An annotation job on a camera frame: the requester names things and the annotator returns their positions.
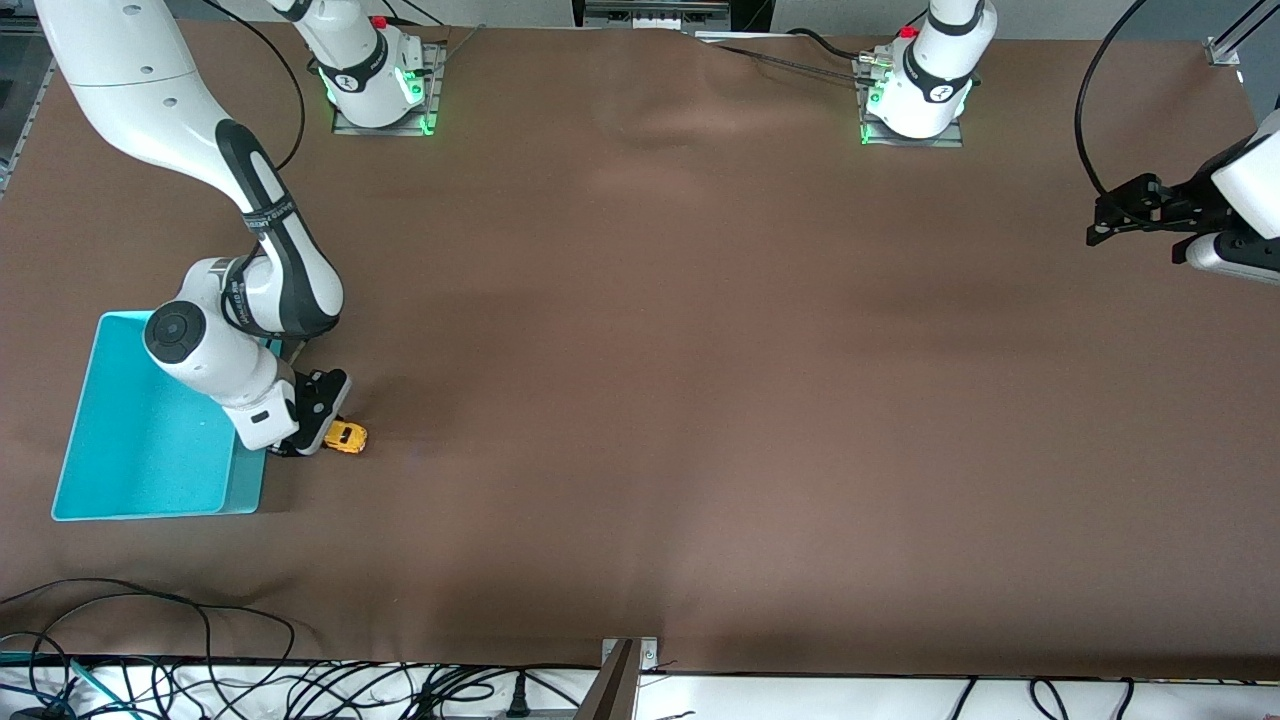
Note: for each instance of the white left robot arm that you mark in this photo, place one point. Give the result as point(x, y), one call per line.
point(925, 80)

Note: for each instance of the black electronics box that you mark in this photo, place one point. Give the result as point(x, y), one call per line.
point(650, 12)

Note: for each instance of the aluminium profile foot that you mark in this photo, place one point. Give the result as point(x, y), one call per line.
point(1222, 50)

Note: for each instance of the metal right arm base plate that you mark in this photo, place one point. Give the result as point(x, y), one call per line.
point(347, 127)

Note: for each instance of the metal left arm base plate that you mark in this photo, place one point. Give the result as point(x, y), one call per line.
point(948, 141)

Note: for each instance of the yellow beetle toy car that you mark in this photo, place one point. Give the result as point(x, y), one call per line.
point(348, 438)

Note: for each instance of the black power plug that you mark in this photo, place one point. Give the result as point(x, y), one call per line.
point(518, 700)

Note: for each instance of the metal bracket with dark post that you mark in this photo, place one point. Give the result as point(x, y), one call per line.
point(615, 690)

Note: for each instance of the thin grey rod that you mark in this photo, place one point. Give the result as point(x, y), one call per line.
point(462, 45)

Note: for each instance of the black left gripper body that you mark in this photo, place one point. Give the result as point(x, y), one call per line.
point(1183, 202)

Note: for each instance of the turquoise plastic bin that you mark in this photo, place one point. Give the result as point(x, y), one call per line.
point(140, 460)

